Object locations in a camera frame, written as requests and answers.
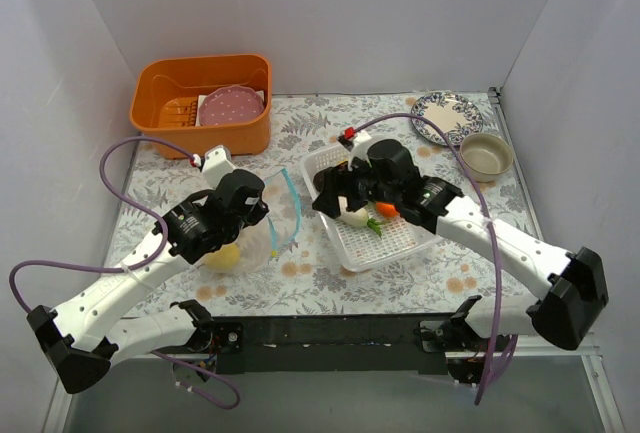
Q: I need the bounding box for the blue floral ceramic plate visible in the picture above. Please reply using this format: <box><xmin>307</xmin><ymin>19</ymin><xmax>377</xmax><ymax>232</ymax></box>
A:
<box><xmin>411</xmin><ymin>91</ymin><xmax>484</xmax><ymax>146</ymax></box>

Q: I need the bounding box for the white radish with leaves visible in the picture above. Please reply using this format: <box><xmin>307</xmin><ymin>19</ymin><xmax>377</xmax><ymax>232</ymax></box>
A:
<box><xmin>338</xmin><ymin>196</ymin><xmax>388</xmax><ymax>237</ymax></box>

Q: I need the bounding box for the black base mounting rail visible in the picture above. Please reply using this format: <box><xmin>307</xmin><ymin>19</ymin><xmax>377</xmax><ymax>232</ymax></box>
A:
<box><xmin>154</xmin><ymin>312</ymin><xmax>501</xmax><ymax>379</ymax></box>

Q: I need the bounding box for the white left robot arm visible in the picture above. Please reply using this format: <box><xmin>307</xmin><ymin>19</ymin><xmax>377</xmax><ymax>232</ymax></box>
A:
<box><xmin>27</xmin><ymin>169</ymin><xmax>268</xmax><ymax>394</ymax></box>

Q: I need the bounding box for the beige ceramic bowl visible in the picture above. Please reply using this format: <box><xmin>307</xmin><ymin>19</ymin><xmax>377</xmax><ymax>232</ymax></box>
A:
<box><xmin>459</xmin><ymin>133</ymin><xmax>514</xmax><ymax>183</ymax></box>

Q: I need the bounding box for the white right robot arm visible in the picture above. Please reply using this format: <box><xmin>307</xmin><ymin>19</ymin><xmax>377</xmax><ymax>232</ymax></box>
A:
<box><xmin>303</xmin><ymin>134</ymin><xmax>609</xmax><ymax>351</ymax></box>

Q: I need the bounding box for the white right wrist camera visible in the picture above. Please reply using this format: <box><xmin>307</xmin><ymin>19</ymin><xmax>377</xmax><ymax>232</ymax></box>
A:
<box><xmin>338</xmin><ymin>127</ymin><xmax>374</xmax><ymax>170</ymax></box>

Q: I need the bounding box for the white perforated plastic basket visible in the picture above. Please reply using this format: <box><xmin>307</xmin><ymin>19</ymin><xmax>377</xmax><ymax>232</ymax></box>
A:
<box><xmin>301</xmin><ymin>144</ymin><xmax>441</xmax><ymax>272</ymax></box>

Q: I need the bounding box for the orange plastic tub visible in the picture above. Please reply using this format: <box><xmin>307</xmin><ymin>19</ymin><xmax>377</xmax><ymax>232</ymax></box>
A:
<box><xmin>130</xmin><ymin>54</ymin><xmax>272</xmax><ymax>155</ymax></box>

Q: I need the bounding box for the orange dish rack insert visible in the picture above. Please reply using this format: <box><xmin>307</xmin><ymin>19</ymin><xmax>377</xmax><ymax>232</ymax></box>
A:
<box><xmin>157</xmin><ymin>96</ymin><xmax>199</xmax><ymax>128</ymax></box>

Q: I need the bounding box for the floral table mat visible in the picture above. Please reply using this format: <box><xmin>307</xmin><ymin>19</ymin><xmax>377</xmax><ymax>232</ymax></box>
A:
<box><xmin>107</xmin><ymin>92</ymin><xmax>539</xmax><ymax>317</ymax></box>

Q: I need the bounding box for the pink polka dot plate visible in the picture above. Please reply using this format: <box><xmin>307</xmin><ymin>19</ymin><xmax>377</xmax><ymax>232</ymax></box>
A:
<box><xmin>196</xmin><ymin>85</ymin><xmax>265</xmax><ymax>126</ymax></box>

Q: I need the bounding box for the orange tangerine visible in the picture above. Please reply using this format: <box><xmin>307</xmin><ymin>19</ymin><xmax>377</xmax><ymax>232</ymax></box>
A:
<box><xmin>375</xmin><ymin>202</ymin><xmax>399</xmax><ymax>218</ymax></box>

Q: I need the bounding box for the clear zip top bag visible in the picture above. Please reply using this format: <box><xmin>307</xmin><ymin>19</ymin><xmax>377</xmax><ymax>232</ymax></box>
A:
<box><xmin>199</xmin><ymin>168</ymin><xmax>300</xmax><ymax>275</ymax></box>

